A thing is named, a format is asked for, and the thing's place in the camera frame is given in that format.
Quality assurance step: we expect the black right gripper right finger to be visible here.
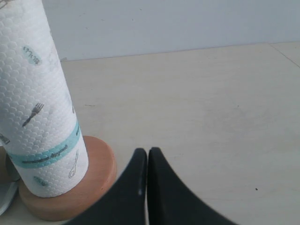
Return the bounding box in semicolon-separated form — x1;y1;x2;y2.
148;147;235;225

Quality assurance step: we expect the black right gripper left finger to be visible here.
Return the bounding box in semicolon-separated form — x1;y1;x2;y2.
66;148;148;225

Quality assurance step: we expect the printed white paper towel roll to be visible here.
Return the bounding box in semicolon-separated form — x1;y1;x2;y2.
0;0;89;197

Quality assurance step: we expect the wooden paper towel holder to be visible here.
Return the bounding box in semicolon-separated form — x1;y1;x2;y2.
19;136;117;221

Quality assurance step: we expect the white rectangular plastic tray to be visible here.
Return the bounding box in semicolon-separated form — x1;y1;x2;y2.
0;146;20;215

